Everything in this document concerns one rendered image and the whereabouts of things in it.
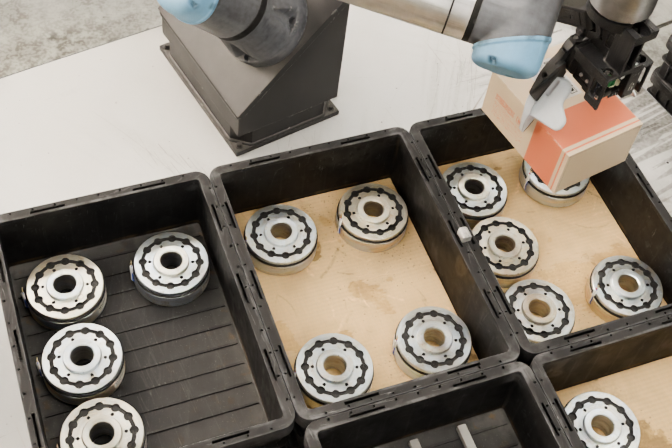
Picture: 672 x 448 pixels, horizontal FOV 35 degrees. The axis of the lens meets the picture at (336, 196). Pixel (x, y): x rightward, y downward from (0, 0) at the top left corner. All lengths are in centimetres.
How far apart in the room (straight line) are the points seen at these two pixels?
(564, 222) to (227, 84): 58
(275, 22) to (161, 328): 50
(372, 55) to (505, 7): 86
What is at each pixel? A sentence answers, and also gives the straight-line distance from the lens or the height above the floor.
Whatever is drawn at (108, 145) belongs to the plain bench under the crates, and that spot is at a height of 70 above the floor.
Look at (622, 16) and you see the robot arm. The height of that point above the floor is 131.
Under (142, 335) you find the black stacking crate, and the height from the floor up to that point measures 83.
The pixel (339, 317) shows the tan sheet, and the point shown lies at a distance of 149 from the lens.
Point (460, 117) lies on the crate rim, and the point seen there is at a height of 93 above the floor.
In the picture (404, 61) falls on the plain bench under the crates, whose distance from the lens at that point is 199.
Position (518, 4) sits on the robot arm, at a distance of 115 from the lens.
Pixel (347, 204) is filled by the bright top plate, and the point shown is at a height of 86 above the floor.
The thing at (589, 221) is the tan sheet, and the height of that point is 83.
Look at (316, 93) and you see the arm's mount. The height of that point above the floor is 77.
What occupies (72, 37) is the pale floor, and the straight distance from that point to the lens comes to 301.
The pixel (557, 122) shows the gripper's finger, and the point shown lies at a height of 115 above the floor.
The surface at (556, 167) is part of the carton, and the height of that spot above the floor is 109.
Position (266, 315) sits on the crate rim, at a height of 93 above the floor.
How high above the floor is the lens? 210
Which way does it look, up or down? 53 degrees down
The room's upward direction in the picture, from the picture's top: 9 degrees clockwise
